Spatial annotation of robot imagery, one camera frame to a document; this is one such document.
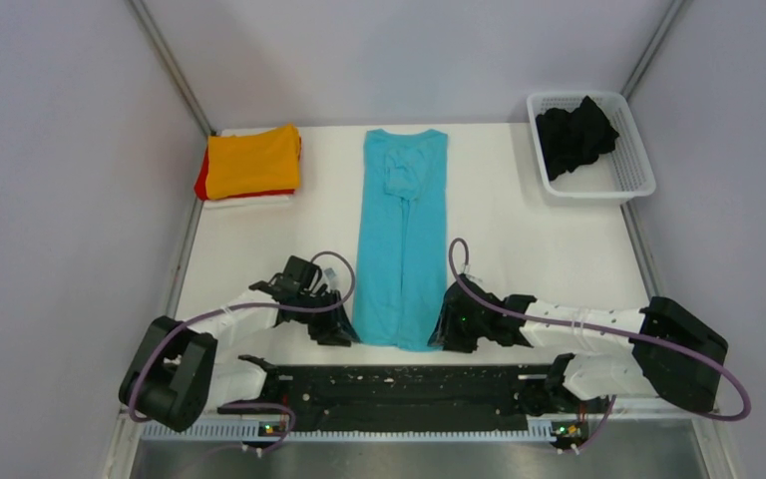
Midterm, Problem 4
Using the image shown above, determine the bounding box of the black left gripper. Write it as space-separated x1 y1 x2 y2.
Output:
295 288 360 347

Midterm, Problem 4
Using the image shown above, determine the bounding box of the teal t shirt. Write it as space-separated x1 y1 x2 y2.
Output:
353 129 449 352

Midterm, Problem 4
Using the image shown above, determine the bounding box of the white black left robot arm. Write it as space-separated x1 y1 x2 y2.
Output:
119 255 359 432

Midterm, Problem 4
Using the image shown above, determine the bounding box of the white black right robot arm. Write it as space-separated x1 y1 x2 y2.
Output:
428 274 728 414

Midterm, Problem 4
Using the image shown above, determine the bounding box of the folded white t shirt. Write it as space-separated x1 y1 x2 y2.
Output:
202 194 294 210

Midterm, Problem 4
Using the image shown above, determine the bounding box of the folded orange t shirt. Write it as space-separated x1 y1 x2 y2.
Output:
206 124 302 201

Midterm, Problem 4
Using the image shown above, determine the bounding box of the folded red t shirt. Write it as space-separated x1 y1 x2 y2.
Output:
193 150 295 201

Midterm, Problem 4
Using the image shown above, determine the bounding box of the black crumpled t shirt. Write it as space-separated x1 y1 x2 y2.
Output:
536 96 620 182

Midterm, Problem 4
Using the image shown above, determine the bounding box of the white plastic laundry basket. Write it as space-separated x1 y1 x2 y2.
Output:
527 91 656 206

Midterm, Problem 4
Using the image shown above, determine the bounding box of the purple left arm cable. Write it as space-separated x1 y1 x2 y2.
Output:
126 250 358 457

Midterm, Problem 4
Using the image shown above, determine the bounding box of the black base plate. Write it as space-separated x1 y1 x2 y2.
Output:
215 363 612 434

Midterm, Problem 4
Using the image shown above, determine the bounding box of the grey aluminium frame post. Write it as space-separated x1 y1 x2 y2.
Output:
124 0 215 137

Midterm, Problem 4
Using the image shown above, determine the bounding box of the right grey frame post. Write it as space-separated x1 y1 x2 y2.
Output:
620 0 692 100

